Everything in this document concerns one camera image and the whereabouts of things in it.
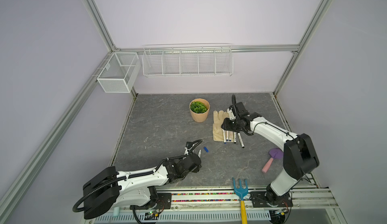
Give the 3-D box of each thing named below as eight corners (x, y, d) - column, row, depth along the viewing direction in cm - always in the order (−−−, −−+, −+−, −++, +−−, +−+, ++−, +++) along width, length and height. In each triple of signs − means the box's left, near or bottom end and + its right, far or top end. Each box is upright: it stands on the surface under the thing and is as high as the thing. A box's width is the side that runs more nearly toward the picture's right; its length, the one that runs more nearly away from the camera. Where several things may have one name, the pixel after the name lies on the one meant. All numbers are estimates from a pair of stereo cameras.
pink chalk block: (261, 170, 84) (262, 169, 82) (269, 157, 89) (270, 156, 87) (265, 173, 83) (266, 172, 81) (273, 160, 88) (274, 159, 86)
